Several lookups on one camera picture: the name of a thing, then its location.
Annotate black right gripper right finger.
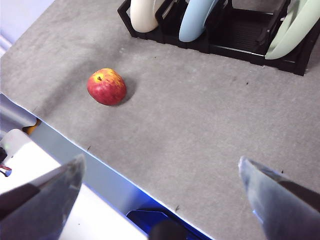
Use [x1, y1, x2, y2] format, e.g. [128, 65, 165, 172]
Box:
[238, 156, 320, 240]

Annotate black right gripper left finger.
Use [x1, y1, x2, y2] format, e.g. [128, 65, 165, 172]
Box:
[0, 153, 86, 240]

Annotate red yellow apple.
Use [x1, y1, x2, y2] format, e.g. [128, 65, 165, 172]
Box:
[86, 67, 127, 106]

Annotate pale yellow cream plate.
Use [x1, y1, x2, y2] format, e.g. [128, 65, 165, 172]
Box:
[129, 0, 161, 33]

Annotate green plate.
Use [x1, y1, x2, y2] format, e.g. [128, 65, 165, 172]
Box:
[264, 0, 320, 60]

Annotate black plate rack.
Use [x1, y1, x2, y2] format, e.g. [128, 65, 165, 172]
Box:
[117, 0, 320, 77]

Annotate blue plate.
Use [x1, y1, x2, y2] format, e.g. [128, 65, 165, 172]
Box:
[178, 0, 219, 43]

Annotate blue glossy panel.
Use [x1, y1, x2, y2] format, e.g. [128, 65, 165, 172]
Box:
[126, 208, 213, 240]

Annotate red black wire bundle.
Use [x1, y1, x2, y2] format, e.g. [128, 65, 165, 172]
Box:
[0, 162, 13, 178]

